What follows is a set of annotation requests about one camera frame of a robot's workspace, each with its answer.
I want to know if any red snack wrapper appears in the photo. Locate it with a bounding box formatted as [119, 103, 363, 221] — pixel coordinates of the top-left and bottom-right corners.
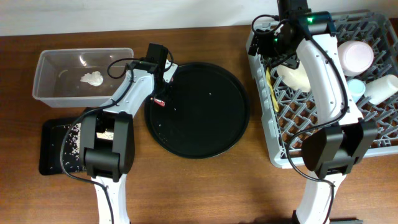
[150, 98, 165, 107]

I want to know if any beige plate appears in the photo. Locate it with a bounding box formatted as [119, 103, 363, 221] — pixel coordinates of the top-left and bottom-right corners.
[277, 63, 311, 93]

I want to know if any yellow plastic knife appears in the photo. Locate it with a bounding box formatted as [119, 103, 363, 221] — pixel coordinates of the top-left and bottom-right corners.
[266, 67, 279, 113]

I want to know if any white tissue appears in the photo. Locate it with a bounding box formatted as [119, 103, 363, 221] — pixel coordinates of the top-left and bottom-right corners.
[80, 71, 104, 86]

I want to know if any pink bowl with rice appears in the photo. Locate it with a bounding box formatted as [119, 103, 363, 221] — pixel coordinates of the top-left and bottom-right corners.
[338, 40, 374, 77]

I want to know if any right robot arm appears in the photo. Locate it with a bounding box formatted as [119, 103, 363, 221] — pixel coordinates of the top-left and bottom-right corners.
[249, 9, 377, 223]

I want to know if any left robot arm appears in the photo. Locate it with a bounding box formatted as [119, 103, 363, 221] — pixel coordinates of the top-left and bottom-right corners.
[80, 60, 178, 223]

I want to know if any grey dishwasher rack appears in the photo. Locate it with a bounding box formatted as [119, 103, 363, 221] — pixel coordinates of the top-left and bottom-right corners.
[248, 11, 397, 169]

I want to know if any round black tray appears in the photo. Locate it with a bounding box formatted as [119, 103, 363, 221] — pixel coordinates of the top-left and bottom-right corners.
[144, 62, 250, 159]

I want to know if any light blue cup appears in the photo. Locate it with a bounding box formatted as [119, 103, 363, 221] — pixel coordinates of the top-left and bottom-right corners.
[347, 78, 366, 103]

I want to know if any clear plastic bin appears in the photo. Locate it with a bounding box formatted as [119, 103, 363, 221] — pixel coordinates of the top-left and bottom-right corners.
[32, 48, 134, 108]

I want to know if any cream white cup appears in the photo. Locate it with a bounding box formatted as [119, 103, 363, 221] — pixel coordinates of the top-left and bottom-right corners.
[364, 74, 398, 105]

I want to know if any black rectangular tray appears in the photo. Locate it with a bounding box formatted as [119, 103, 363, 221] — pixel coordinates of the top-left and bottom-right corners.
[39, 117, 76, 175]

